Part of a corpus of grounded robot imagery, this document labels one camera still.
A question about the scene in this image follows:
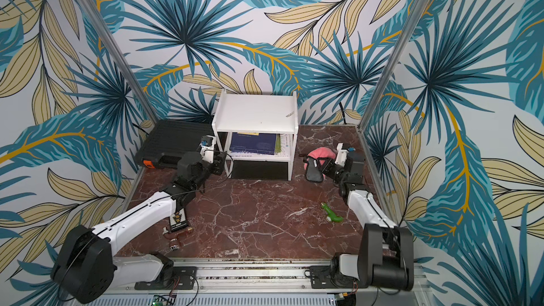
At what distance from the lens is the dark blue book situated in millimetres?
857

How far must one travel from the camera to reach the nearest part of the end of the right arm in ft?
2.46

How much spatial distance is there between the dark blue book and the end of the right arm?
0.71 feet
